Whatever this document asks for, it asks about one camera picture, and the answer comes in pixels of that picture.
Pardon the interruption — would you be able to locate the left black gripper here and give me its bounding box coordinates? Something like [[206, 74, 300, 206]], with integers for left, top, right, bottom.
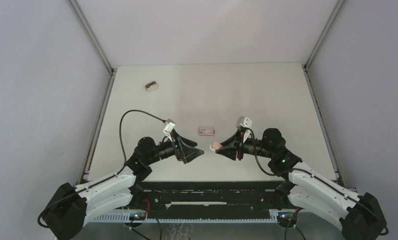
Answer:
[[145, 128, 204, 166]]

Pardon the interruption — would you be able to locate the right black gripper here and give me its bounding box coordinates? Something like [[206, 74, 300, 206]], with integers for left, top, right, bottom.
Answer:
[[216, 128, 274, 161]]

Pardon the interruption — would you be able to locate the pink white stapler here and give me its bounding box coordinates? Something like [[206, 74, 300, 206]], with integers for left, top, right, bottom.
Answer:
[[209, 142, 223, 152]]

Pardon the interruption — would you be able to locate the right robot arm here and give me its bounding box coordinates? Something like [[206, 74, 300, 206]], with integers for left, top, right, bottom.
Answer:
[[210, 127, 389, 240]]

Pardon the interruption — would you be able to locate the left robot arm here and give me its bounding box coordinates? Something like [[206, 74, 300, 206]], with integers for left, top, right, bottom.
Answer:
[[37, 130, 205, 240]]

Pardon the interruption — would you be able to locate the red white staple box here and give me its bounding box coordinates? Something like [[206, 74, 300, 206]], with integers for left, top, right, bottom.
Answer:
[[198, 127, 215, 136]]

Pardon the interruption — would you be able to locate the right black camera cable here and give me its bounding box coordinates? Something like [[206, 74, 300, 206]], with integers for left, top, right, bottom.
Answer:
[[243, 127, 276, 177]]

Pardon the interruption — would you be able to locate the black camera cable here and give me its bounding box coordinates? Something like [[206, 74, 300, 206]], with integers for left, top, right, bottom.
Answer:
[[118, 109, 167, 167], [243, 127, 276, 177]]

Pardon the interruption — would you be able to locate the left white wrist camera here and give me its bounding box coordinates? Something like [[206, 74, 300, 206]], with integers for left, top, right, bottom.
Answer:
[[163, 119, 176, 140]]

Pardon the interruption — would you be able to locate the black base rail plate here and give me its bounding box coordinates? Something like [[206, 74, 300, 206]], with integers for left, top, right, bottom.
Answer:
[[129, 180, 296, 221]]

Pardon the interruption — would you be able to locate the left black camera cable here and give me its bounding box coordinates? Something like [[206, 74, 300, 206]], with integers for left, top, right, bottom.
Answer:
[[118, 109, 167, 167]]

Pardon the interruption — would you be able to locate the right aluminium frame post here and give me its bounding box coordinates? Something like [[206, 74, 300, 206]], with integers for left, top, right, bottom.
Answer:
[[303, 0, 347, 72]]

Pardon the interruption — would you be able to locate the aluminium frame post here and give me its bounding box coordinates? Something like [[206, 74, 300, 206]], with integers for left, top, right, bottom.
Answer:
[[66, 0, 115, 75], [303, 0, 347, 72]]

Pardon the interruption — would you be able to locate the left aluminium frame post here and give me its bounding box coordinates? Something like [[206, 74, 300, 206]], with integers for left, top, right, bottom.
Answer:
[[66, 0, 115, 75]]

